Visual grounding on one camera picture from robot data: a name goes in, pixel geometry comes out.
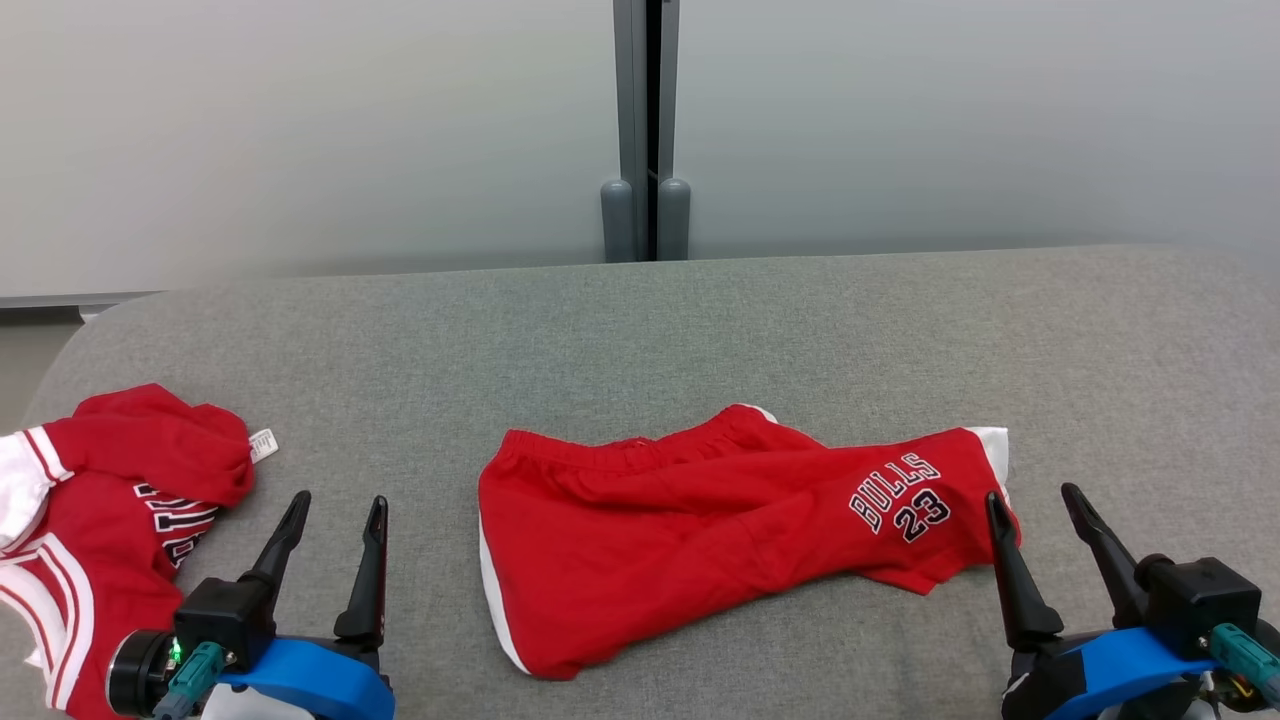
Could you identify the red white Bulls jersey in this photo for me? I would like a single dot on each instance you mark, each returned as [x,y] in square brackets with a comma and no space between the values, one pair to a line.
[100,520]

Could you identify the red Bulls 23 shorts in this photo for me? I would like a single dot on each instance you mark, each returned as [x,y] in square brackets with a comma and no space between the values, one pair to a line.
[650,540]

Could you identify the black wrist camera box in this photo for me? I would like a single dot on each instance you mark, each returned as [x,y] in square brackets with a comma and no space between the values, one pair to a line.
[225,615]
[1200,600]

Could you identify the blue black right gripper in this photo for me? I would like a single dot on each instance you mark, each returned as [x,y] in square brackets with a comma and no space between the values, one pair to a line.
[1120,675]

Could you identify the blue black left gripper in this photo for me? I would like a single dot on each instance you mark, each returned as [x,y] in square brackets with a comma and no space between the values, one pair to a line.
[310,685]

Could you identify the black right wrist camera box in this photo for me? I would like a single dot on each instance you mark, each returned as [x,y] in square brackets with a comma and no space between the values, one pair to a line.
[1200,600]

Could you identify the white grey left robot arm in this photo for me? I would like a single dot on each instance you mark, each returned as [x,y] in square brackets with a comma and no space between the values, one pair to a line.
[245,706]

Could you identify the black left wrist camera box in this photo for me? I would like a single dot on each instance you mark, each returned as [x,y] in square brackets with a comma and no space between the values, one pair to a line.
[225,615]

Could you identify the grey partition post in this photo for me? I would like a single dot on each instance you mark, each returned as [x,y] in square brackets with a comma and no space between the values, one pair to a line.
[670,130]
[628,130]

